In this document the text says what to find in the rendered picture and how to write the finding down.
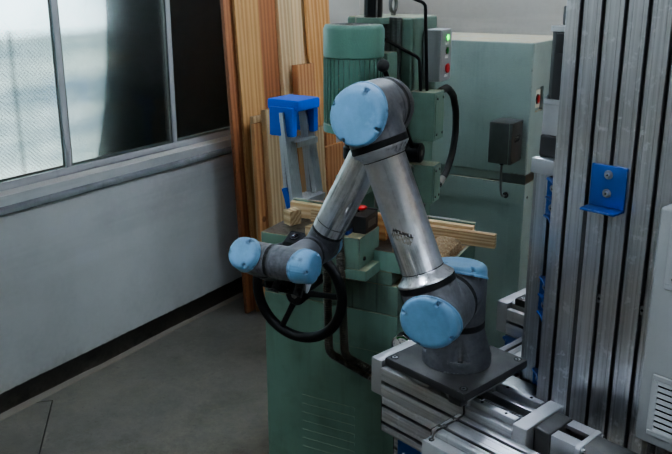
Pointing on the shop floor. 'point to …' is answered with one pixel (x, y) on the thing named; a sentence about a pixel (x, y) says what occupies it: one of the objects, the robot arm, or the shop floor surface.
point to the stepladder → (291, 107)
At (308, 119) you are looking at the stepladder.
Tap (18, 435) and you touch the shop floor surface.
